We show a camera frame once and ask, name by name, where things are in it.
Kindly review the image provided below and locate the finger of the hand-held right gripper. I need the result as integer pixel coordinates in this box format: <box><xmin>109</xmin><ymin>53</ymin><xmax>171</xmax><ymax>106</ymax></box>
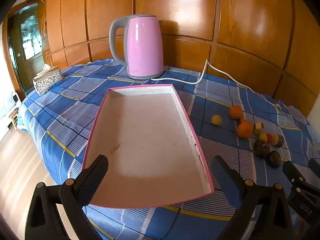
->
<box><xmin>282</xmin><ymin>160</ymin><xmax>307</xmax><ymax>188</ymax></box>
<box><xmin>308</xmin><ymin>158</ymin><xmax>320</xmax><ymax>179</ymax></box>

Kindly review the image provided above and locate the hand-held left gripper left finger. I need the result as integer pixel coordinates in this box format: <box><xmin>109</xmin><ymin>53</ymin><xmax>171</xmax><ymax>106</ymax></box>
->
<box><xmin>25</xmin><ymin>154</ymin><xmax>109</xmax><ymax>240</ymax></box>

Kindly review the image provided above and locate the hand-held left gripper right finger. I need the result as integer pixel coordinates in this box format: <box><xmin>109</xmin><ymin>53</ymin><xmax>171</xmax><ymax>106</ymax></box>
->
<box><xmin>211</xmin><ymin>155</ymin><xmax>293</xmax><ymax>240</ymax></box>

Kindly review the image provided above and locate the dark brown round fruit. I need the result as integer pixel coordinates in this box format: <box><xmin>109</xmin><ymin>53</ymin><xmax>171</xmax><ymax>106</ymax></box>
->
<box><xmin>268</xmin><ymin>150</ymin><xmax>282</xmax><ymax>168</ymax></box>
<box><xmin>254</xmin><ymin>140</ymin><xmax>271</xmax><ymax>158</ymax></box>

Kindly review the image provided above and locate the dark skinned cut cylinder piece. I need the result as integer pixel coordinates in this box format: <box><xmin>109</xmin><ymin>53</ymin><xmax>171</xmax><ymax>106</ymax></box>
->
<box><xmin>271</xmin><ymin>134</ymin><xmax>285</xmax><ymax>147</ymax></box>

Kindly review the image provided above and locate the orange tangerine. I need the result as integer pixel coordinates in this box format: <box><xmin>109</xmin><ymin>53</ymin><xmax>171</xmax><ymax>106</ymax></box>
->
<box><xmin>230</xmin><ymin>106</ymin><xmax>244</xmax><ymax>119</ymax></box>
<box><xmin>237</xmin><ymin>122</ymin><xmax>253</xmax><ymax>139</ymax></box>

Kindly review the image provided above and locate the pink rimmed cardboard tray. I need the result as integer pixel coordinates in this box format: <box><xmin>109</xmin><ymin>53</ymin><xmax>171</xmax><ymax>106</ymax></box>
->
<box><xmin>82</xmin><ymin>84</ymin><xmax>215</xmax><ymax>209</ymax></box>

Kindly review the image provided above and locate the blue plaid tablecloth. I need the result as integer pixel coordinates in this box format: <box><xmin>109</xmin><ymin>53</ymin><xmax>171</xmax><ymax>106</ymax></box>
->
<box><xmin>19</xmin><ymin>58</ymin><xmax>320</xmax><ymax>240</ymax></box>

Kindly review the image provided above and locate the small wooden stool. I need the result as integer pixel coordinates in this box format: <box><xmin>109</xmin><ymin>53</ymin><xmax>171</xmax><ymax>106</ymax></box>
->
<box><xmin>9</xmin><ymin>110</ymin><xmax>19</xmax><ymax>131</ymax></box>

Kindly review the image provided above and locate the silver patterned tissue box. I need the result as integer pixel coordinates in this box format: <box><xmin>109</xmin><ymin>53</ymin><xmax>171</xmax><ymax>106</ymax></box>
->
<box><xmin>33</xmin><ymin>64</ymin><xmax>63</xmax><ymax>94</ymax></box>

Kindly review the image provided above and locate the light sofa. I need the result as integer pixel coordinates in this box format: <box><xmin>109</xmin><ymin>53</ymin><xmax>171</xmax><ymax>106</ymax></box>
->
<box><xmin>0</xmin><ymin>92</ymin><xmax>18</xmax><ymax>121</ymax></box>

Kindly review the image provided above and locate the pink electric kettle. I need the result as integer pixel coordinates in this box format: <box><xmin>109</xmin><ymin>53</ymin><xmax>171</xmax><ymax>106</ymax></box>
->
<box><xmin>109</xmin><ymin>14</ymin><xmax>165</xmax><ymax>80</ymax></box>

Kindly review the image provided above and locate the dark wooden glass door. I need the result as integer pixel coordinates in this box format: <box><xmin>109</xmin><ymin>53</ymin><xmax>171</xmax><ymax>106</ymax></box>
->
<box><xmin>7</xmin><ymin>2</ymin><xmax>48</xmax><ymax>93</ymax></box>

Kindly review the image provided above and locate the white power cable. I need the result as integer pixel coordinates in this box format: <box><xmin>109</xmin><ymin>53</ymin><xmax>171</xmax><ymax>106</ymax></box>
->
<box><xmin>151</xmin><ymin>59</ymin><xmax>282</xmax><ymax>111</ymax></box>

